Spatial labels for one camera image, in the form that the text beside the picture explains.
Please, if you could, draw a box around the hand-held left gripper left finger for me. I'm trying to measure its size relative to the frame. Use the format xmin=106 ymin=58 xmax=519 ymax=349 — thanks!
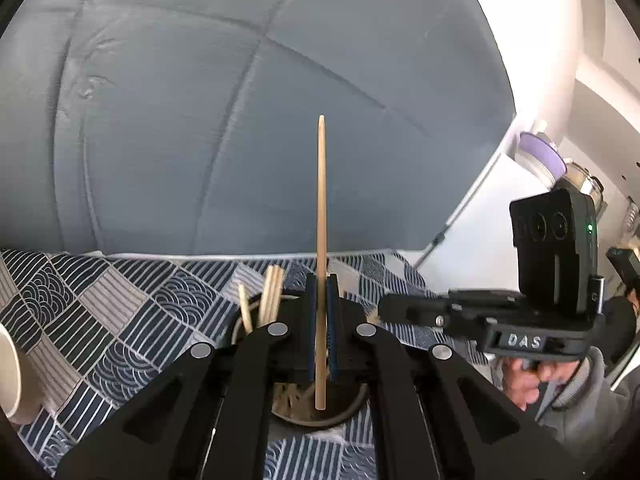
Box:
xmin=55 ymin=272 xmax=318 ymax=480

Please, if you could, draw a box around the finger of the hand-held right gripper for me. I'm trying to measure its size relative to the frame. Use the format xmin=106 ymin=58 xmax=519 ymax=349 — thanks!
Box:
xmin=378 ymin=294 xmax=451 ymax=333

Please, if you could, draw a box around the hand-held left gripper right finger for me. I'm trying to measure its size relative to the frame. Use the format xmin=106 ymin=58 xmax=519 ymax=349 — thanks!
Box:
xmin=327 ymin=272 xmax=583 ymax=480

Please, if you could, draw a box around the dark grey cup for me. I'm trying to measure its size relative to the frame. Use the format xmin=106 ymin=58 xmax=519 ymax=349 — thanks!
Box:
xmin=231 ymin=292 xmax=371 ymax=428

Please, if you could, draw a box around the person's right forearm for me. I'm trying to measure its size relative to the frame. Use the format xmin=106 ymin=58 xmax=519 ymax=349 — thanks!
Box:
xmin=537 ymin=347 xmax=626 ymax=461

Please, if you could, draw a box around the person's right hand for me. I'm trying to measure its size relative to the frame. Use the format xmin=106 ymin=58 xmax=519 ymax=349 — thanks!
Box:
xmin=502 ymin=355 xmax=563 ymax=411

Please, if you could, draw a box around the black hand-held device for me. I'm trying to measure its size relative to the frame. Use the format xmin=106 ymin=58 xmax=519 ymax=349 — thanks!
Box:
xmin=606 ymin=247 xmax=640 ymax=291

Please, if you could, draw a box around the purple lidded jar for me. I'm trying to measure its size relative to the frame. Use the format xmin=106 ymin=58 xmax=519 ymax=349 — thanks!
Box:
xmin=517 ymin=130 xmax=568 ymax=186

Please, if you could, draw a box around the blue patterned tablecloth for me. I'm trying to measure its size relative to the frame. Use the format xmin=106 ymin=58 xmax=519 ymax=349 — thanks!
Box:
xmin=0 ymin=247 xmax=501 ymax=480

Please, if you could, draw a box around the grey sofa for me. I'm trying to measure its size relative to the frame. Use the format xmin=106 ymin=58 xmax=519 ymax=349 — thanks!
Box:
xmin=0 ymin=0 xmax=518 ymax=256

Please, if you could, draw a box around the white ceramic mug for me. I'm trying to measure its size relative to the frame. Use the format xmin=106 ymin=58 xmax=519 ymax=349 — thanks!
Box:
xmin=0 ymin=330 xmax=22 ymax=423

